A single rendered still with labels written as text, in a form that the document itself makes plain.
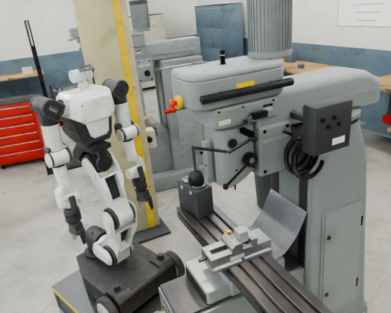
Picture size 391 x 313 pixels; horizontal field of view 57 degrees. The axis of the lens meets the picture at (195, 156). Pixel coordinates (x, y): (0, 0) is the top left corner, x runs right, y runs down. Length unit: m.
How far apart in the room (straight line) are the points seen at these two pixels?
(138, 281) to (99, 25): 2.00
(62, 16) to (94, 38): 7.31
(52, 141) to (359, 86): 1.61
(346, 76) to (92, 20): 2.04
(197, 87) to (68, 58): 9.16
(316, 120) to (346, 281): 1.24
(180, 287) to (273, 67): 1.26
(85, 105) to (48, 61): 8.52
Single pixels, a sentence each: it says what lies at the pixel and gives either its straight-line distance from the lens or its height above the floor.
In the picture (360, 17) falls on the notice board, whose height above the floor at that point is 1.67.
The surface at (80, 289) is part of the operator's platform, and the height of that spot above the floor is 0.40.
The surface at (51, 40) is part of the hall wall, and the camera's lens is 10.48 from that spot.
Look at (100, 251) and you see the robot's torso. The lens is 2.51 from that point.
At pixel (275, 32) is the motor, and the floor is 2.00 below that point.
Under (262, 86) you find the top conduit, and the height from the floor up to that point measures 1.80.
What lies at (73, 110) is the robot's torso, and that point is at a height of 1.69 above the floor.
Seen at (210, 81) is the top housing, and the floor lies 1.85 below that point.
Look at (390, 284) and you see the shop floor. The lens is 3.35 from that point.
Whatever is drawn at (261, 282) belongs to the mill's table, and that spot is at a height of 0.92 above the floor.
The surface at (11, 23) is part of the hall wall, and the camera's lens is 10.43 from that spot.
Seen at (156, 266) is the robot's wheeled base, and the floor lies 0.59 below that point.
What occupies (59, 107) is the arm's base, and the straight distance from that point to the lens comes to 1.99.
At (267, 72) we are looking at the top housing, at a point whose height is 1.84.
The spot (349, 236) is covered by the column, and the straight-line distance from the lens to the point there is 2.29.
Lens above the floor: 2.16
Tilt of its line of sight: 23 degrees down
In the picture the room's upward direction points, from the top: 6 degrees counter-clockwise
